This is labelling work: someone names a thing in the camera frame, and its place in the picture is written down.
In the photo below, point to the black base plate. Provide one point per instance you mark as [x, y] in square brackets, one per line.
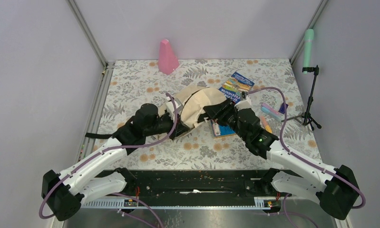
[238, 182]

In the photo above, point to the light blue highlighter pen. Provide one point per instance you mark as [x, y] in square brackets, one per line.
[276, 116]

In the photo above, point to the pink highlighter pen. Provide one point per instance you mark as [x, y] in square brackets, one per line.
[267, 106]

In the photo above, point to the yellow highlighter pen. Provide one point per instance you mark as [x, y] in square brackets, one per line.
[265, 124]

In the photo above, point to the black tripod stand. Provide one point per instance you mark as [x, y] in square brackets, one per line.
[305, 118]

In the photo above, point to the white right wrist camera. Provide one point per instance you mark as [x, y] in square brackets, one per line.
[244, 104]

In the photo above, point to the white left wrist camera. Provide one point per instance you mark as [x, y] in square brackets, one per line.
[173, 106]

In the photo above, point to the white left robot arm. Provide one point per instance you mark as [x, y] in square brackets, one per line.
[63, 193]

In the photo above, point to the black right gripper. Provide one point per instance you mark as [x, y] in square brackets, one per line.
[219, 111]

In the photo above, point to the purple toy brick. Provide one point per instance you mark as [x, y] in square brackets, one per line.
[283, 108]

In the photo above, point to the light blue paperback book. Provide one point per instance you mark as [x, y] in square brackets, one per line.
[221, 131]

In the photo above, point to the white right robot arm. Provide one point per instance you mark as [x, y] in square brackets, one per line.
[335, 190]

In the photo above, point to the dark blue treehouse book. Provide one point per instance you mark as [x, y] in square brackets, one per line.
[235, 85]

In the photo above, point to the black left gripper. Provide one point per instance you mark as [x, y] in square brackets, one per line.
[180, 128]

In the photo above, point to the aluminium cable duct rail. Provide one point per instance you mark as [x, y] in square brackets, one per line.
[185, 202]

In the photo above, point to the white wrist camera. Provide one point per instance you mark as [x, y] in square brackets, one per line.
[244, 104]
[173, 106]

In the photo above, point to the pink cone block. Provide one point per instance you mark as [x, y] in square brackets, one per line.
[168, 61]

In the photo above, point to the beige canvas backpack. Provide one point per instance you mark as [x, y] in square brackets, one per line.
[194, 98]

